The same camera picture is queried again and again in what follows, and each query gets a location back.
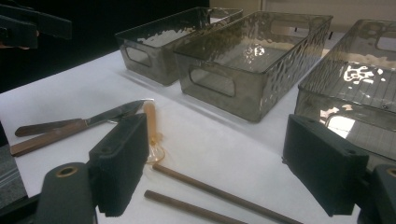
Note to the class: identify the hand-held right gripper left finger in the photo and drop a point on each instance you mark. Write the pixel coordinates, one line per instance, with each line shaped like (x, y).
(121, 161)

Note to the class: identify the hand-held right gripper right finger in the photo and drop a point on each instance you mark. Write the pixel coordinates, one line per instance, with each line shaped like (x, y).
(323, 165)

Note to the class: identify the wooden spoon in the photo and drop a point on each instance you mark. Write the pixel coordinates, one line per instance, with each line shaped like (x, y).
(151, 118)

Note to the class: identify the brown wooden chopstick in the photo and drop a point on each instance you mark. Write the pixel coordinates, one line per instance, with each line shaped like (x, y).
(218, 193)
(186, 207)

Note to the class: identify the smoky clear plastic bin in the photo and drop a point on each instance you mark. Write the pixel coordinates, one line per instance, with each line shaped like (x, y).
(246, 93)
(146, 67)
(358, 90)

